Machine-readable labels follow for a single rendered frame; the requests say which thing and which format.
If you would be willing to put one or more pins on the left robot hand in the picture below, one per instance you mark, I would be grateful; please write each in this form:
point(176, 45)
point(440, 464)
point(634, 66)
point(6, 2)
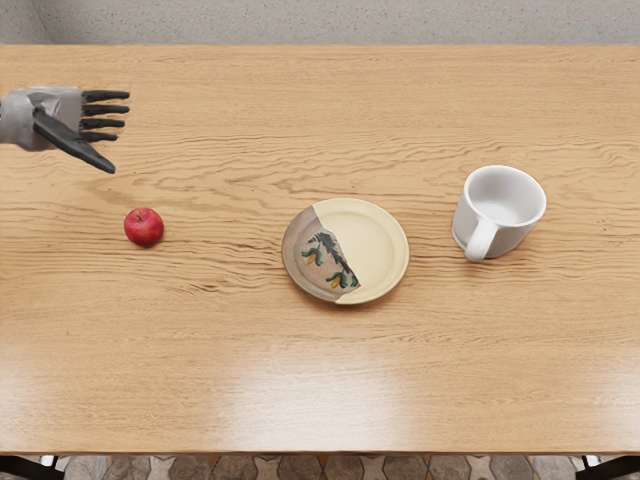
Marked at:
point(50, 117)

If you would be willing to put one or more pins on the cream plate with printed pattern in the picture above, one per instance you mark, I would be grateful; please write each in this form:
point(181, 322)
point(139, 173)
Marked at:
point(360, 245)

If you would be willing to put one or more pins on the red apple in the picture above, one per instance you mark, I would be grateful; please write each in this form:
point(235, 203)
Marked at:
point(144, 226)

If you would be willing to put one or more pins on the white mug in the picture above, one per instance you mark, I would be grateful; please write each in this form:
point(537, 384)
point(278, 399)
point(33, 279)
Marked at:
point(495, 210)

